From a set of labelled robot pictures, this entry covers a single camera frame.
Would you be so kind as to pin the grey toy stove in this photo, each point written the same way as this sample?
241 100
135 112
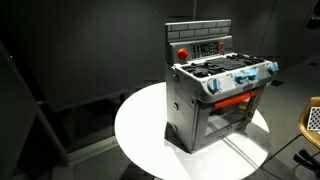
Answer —
181 100

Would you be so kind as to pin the red stove switch button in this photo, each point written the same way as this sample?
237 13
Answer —
222 50
222 44

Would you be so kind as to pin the red round stove dial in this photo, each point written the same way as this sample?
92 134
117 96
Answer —
182 53

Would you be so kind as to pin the blue stove knob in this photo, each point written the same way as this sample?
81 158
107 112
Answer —
253 74
241 78
273 67
214 85

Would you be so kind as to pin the black stove display panel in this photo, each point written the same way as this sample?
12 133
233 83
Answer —
205 49

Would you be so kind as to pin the black burner grate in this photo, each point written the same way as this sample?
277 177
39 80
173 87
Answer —
248 59
196 70

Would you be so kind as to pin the grey toy oven door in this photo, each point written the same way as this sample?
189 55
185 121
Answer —
200 128

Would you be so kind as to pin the black ribbed griddle plate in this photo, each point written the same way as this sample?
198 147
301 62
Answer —
226 64

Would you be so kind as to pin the black floor plate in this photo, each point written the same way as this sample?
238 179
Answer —
277 83

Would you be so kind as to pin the dark slanted partition board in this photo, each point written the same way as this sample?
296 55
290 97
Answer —
20 113

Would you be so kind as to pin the tan chair with black legs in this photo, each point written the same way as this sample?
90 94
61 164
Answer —
305 121

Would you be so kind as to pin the black white checkerboard card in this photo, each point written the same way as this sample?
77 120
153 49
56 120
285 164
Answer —
314 118

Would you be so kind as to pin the black stand legs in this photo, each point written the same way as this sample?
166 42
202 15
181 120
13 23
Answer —
305 159

